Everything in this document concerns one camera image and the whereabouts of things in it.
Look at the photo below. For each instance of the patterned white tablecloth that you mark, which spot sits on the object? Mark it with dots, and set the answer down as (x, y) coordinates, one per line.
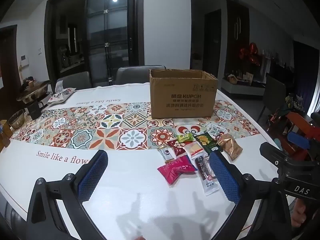
(125, 205)

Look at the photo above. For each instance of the dark tall cabinet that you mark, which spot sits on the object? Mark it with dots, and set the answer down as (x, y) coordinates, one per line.
(237, 35)

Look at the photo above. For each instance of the dark brown door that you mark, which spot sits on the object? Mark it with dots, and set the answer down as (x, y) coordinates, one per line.
(7, 55)

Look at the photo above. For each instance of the orange red object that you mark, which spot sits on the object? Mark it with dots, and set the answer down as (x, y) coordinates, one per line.
(300, 121)

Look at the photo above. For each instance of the pink snack packet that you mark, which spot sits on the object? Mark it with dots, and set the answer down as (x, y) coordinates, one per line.
(175, 168)

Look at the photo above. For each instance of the dark and white snack packet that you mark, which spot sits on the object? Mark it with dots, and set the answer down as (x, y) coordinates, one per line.
(203, 172)

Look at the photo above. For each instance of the white wall switch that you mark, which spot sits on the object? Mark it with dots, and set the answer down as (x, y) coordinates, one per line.
(39, 51)

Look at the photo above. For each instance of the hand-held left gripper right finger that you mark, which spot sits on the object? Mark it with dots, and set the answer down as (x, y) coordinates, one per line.
(225, 180)

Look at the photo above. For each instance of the red snack packet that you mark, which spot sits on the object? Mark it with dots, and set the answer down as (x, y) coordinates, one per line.
(178, 148)

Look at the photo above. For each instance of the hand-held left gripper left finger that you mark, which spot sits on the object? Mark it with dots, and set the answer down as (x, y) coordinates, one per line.
(92, 177)

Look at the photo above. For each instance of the grey dining chair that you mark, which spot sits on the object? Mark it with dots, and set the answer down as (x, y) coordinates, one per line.
(275, 95)
(137, 73)
(75, 78)

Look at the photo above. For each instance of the person's right hand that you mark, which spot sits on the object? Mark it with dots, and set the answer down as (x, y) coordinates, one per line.
(300, 213)

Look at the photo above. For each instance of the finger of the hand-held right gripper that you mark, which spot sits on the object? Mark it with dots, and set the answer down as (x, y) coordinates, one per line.
(297, 138)
(271, 155)

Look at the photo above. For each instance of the floral patterned pillow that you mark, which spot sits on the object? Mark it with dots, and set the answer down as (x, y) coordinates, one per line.
(62, 95)

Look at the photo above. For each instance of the white sideboard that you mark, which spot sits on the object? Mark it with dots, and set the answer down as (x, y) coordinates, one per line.
(242, 88)

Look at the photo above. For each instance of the flower bouquet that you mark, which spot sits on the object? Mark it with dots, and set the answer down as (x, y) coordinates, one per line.
(295, 102)

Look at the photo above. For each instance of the dark green snack packet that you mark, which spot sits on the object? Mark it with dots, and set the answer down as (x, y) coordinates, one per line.
(205, 141)

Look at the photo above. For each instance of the gold foil snack packet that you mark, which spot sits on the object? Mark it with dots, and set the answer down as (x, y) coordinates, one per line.
(230, 148)

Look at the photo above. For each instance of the white packet with gold ends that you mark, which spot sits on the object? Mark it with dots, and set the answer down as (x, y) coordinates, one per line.
(166, 153)

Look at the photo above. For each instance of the dark glass sliding door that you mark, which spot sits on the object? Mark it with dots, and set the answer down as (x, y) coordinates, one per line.
(105, 30)

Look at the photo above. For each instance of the clear yellow cracker packet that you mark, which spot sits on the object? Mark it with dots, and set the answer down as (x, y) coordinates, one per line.
(196, 150)

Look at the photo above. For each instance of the red gold candy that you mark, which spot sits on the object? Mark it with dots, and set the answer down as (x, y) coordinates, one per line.
(218, 137)

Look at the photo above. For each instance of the red foil balloons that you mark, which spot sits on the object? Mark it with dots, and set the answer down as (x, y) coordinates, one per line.
(251, 52)

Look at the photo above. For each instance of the black mug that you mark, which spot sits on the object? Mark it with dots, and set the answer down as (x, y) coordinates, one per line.
(33, 109)

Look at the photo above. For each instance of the brown cardboard box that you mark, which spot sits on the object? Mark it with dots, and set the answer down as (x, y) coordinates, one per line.
(182, 97)

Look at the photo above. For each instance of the glass bowl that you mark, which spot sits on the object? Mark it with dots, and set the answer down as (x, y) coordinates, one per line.
(16, 120)

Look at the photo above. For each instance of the white wall panel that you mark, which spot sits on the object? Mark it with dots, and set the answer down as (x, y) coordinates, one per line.
(24, 60)

